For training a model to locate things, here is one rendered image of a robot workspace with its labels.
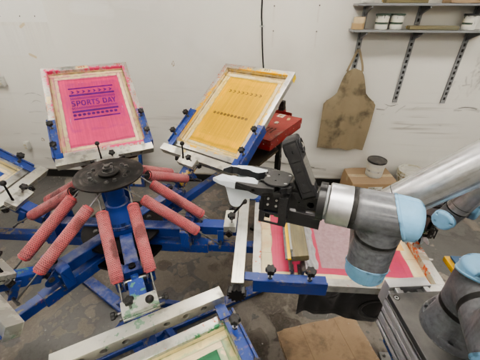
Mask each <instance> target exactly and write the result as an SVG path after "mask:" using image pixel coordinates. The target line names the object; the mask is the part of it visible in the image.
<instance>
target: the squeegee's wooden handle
mask: <svg viewBox="0 0 480 360"><path fill-rule="evenodd" d="M289 226H290V232H291V243H292V249H293V251H291V261H307V260H309V252H308V248H307V243H306V236H305V232H304V227H303V226H299V225H296V224H290V223H289Z"/></svg>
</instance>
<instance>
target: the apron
mask: <svg viewBox="0 0 480 360"><path fill-rule="evenodd" d="M358 52H359V56H360V59H361V71H360V70H359V69H352V70H350V71H349V69H350V67H351V65H352V63H353V61H354V59H355V57H356V55H357V53H358ZM346 71H347V72H346V74H345V75H344V77H343V79H342V81H341V84H340V86H339V89H338V91H337V93H336V94H335V95H334V96H332V97H331V98H330V99H328V100H326V102H324V105H323V110H322V115H321V124H320V129H319V137H318V142H317V148H319V147H320V148H325V149H334V148H338V149H344V150H351V149H359V150H363V147H364V143H365V141H366V137H367V134H368V132H369V127H370V124H371V120H372V116H373V114H374V109H375V103H374V101H372V100H371V99H370V98H369V97H368V96H367V94H366V84H365V78H364V74H363V71H364V63H363V59H362V55H361V49H357V50H356V52H355V54H354V56H353V58H352V60H351V62H350V64H349V66H348V68H347V70H346Z"/></svg>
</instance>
